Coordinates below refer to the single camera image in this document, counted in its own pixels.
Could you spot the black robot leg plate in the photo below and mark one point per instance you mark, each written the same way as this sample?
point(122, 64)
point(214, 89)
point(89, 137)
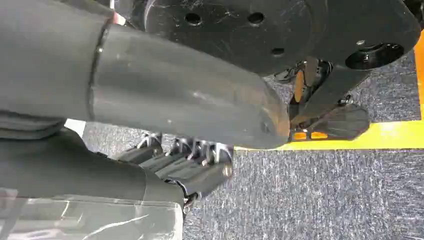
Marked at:
point(298, 30)

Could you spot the clear plastic cover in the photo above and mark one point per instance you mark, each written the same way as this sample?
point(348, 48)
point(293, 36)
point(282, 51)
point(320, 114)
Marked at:
point(99, 222)

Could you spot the orange floor tape strip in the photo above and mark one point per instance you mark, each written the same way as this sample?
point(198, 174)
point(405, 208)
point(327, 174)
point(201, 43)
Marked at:
point(419, 73)

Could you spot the ribbed grey right arm sleeve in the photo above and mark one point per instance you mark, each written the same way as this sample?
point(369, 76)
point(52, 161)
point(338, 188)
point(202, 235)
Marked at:
point(26, 125)

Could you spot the yellow floor tape strip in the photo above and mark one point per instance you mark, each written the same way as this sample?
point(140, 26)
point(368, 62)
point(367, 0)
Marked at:
point(381, 137)

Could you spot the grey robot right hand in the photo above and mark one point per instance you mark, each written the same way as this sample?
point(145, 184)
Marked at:
point(172, 96)

